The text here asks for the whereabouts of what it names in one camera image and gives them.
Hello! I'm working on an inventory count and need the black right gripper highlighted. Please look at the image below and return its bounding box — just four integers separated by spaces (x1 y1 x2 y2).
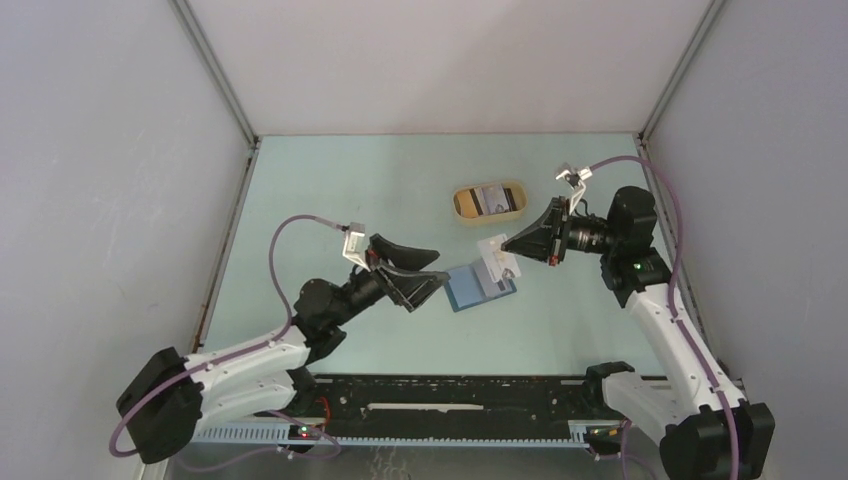
502 197 620 266

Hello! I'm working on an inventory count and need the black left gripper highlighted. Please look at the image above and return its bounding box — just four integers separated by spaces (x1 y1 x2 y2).
332 235 449 327

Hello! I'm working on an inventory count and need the white card with picture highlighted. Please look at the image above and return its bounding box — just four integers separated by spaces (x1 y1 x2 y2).
477 233 522 282

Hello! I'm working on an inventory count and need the white grey card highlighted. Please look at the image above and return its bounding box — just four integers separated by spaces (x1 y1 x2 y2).
478 274 516 299

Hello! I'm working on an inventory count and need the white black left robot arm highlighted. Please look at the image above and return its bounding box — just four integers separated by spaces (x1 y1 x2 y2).
116 234 450 464

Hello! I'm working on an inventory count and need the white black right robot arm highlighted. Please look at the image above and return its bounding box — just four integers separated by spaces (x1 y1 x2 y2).
502 186 775 479

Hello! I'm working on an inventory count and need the stack of cards in tray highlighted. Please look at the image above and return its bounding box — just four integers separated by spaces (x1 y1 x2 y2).
482 184 516 215

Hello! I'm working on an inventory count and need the orange card with black stripe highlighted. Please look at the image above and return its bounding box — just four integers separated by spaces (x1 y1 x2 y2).
455 189 485 219

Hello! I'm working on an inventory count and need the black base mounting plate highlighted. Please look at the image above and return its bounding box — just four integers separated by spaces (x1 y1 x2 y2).
282 374 623 441

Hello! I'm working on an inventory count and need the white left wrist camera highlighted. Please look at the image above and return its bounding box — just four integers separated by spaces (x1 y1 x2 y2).
342 222 370 271

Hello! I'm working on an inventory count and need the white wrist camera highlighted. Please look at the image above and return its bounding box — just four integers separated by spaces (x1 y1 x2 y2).
555 163 593 215
342 222 370 271

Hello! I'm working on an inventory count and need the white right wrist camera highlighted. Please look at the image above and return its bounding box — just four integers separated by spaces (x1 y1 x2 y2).
555 163 593 215

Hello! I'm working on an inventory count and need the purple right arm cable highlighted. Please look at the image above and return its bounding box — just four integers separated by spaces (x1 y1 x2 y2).
588 156 742 480

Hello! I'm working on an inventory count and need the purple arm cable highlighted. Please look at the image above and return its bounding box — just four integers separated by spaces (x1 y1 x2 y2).
108 214 352 473
588 156 742 480

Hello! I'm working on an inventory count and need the aluminium frame rail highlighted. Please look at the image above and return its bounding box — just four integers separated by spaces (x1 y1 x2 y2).
153 376 757 425

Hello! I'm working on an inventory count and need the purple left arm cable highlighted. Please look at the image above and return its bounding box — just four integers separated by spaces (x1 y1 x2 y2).
108 214 352 473

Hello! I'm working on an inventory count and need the grey cable duct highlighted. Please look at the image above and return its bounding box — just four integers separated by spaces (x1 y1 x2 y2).
173 423 627 449

